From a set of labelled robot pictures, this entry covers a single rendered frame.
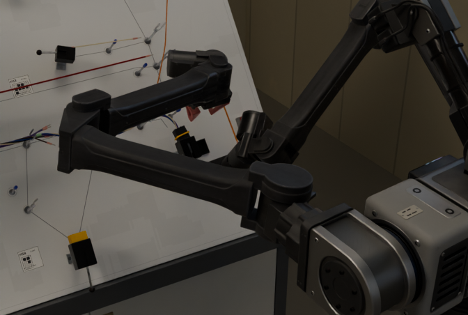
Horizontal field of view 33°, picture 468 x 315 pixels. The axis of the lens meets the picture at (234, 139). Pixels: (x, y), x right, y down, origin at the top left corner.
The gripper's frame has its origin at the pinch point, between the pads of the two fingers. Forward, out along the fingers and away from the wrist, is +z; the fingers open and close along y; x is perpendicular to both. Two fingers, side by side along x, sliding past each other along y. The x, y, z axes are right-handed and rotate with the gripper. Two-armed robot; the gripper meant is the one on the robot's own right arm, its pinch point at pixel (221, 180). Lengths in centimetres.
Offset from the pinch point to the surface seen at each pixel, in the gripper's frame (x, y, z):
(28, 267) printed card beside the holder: -1.1, 44.7, 21.9
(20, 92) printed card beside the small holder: -41, 32, 15
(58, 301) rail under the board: 8.8, 40.9, 23.3
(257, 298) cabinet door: 27, -15, 46
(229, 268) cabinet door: 16.8, -6.4, 35.0
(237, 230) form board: 9.5, -8.4, 23.2
